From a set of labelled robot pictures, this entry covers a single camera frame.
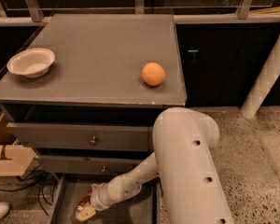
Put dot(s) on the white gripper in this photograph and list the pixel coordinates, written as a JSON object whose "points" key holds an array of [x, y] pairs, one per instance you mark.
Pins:
{"points": [[100, 199]]}

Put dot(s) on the red coke can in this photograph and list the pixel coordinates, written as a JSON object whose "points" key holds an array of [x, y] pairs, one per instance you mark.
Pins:
{"points": [[84, 201]]}

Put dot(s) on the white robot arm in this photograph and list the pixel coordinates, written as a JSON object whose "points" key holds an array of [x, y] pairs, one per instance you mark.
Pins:
{"points": [[182, 161]]}

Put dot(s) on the grey open bottom drawer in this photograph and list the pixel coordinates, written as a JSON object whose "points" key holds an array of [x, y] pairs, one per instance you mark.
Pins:
{"points": [[140, 209]]}

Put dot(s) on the grey middle drawer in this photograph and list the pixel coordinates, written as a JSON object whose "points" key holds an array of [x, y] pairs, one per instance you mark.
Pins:
{"points": [[85, 165]]}

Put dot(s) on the grey top drawer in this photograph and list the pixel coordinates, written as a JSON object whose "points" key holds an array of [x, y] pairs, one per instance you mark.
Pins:
{"points": [[73, 136]]}

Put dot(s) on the grey drawer cabinet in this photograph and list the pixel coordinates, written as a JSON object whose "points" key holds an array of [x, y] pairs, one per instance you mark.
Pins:
{"points": [[96, 77]]}

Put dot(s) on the light wooden box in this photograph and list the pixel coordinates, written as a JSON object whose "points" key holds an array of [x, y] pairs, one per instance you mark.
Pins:
{"points": [[14, 158]]}

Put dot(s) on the orange fruit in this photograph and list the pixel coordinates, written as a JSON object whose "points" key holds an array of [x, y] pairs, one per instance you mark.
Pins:
{"points": [[153, 74]]}

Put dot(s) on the white paper bowl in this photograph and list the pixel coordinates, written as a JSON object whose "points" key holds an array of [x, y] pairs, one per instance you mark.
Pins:
{"points": [[31, 63]]}

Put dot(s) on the metal glass railing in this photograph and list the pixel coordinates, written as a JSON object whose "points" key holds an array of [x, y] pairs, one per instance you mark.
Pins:
{"points": [[39, 12]]}

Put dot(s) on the white diagonal pole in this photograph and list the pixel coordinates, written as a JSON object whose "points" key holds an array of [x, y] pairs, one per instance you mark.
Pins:
{"points": [[268, 75]]}

